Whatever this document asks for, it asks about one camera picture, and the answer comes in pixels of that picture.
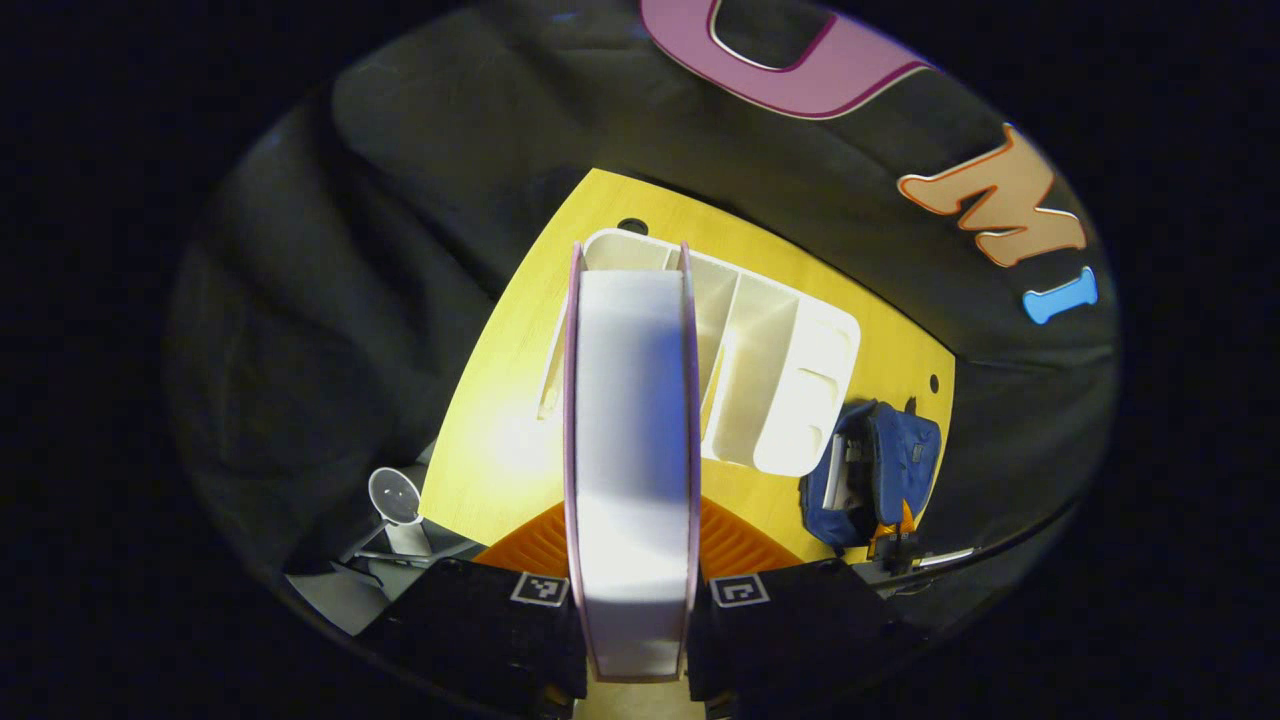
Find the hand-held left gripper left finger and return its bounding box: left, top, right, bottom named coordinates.
left=360, top=500, right=591, bottom=716

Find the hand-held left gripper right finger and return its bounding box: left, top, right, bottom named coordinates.
left=690, top=497, right=921, bottom=716

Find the blue schoolbag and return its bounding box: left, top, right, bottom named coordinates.
left=800, top=400, right=943, bottom=551

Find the white plastic bookshelf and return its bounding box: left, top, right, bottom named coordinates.
left=537, top=228, right=863, bottom=478

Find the pink book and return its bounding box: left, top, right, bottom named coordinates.
left=563, top=240, right=703, bottom=684

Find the black backdrop cloth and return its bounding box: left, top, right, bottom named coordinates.
left=165, top=0, right=1121, bottom=601

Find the grey metal frame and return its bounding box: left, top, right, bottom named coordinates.
left=285, top=535, right=471, bottom=637

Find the white round-topped post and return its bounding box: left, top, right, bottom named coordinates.
left=368, top=467, right=433, bottom=557

